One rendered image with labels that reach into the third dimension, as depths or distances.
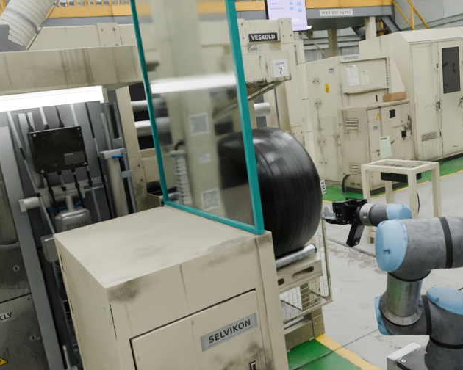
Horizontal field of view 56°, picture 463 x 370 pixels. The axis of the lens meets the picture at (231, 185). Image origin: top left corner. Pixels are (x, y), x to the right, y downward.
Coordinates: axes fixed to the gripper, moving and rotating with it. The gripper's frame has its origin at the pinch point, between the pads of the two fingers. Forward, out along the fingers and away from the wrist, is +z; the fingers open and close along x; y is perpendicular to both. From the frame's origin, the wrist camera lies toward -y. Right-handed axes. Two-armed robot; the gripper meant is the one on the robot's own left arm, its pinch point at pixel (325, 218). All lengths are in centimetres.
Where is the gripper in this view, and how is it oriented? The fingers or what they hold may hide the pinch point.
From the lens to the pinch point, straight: 166.7
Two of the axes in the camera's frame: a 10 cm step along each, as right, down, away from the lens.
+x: -8.4, 2.1, -5.0
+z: -5.0, 0.3, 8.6
